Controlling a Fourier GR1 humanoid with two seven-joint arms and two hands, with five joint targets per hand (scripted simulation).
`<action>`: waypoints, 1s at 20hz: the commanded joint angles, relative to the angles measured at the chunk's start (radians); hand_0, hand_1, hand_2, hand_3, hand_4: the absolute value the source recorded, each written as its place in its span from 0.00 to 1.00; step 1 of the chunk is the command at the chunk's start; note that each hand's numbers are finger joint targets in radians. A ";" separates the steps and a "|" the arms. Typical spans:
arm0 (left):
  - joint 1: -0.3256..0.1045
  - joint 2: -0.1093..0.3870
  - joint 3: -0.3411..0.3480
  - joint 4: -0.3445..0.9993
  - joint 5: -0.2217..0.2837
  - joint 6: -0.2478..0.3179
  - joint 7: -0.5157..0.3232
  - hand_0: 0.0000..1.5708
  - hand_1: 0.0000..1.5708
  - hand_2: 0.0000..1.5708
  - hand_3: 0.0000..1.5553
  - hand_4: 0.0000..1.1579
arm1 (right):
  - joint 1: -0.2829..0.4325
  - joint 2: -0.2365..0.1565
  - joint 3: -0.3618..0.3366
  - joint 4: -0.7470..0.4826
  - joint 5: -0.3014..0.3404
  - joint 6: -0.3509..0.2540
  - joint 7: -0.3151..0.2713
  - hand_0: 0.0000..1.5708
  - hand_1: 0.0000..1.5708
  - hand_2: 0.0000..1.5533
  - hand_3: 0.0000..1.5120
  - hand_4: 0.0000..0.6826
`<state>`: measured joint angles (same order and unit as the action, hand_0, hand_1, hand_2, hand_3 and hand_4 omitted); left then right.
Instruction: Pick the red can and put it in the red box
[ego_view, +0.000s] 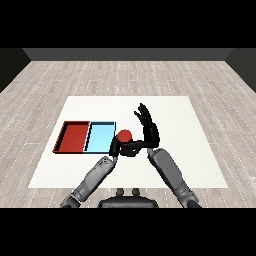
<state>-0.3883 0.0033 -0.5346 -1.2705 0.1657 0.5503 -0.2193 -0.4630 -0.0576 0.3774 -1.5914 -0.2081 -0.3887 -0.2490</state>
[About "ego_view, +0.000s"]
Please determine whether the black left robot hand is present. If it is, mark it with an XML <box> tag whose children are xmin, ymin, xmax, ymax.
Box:
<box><xmin>108</xmin><ymin>136</ymin><xmax>141</xmax><ymax>159</ymax></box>

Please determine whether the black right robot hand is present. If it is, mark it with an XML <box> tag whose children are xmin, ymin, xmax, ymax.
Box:
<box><xmin>121</xmin><ymin>102</ymin><xmax>161</xmax><ymax>151</ymax></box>

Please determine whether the red can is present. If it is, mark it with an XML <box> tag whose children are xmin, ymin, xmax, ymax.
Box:
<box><xmin>116</xmin><ymin>129</ymin><xmax>134</xmax><ymax>157</ymax></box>

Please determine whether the light blue shallow open box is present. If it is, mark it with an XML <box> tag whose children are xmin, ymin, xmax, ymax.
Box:
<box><xmin>83</xmin><ymin>120</ymin><xmax>117</xmax><ymax>155</ymax></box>

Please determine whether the red shallow open box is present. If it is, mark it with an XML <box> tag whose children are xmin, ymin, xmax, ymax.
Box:
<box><xmin>52</xmin><ymin>120</ymin><xmax>91</xmax><ymax>155</ymax></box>

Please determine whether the dark grey robot body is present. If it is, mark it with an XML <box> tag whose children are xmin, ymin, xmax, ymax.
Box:
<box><xmin>98</xmin><ymin>188</ymin><xmax>159</xmax><ymax>209</ymax></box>

